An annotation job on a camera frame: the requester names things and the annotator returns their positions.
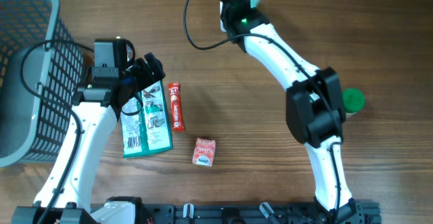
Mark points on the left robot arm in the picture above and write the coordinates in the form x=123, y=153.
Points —
x=95, y=108

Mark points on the red chocolate bar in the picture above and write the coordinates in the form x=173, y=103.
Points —
x=175, y=105

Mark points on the green lid jar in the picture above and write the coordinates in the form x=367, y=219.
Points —
x=354, y=101

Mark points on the large green white packet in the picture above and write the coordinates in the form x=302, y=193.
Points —
x=144, y=122

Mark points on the pink tissue pack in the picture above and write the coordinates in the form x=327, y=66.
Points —
x=204, y=152

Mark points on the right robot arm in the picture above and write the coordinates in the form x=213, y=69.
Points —
x=314, y=103

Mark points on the grey plastic mesh basket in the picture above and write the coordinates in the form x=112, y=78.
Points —
x=36, y=48

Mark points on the green white gum pack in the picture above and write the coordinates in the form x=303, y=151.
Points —
x=314, y=97

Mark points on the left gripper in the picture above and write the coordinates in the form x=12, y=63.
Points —
x=148, y=78

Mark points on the white barcode scanner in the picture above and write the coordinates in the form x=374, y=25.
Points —
x=221, y=16

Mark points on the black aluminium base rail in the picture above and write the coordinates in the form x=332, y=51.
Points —
x=355, y=212

